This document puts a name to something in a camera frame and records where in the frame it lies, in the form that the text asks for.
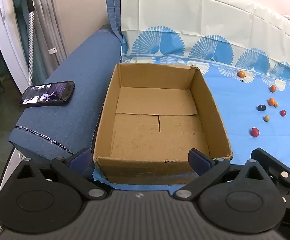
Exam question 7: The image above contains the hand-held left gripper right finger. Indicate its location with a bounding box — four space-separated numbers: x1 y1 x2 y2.
172 149 271 202

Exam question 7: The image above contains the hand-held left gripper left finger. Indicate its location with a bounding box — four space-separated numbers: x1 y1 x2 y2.
15 148 108 202

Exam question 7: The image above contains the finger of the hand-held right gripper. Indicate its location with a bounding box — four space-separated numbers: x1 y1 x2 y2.
251 148 290 189

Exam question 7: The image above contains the cardboard box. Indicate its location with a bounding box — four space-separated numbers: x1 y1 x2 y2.
92 64 233 186

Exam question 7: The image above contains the blue sofa armrest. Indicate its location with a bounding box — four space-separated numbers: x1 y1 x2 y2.
9 0 123 180

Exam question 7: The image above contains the black smartphone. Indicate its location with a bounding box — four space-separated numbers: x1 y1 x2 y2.
19 81 75 108

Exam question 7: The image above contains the blue white fan-print cloth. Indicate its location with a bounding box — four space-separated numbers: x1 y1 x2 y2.
92 0 290 188

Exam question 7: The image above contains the grey curtain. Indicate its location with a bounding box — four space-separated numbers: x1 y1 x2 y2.
11 0 68 85

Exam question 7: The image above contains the black white braided cable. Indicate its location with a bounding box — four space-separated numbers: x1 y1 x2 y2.
28 9 35 87

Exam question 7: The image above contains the white door frame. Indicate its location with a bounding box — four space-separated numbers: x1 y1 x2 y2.
0 0 31 88

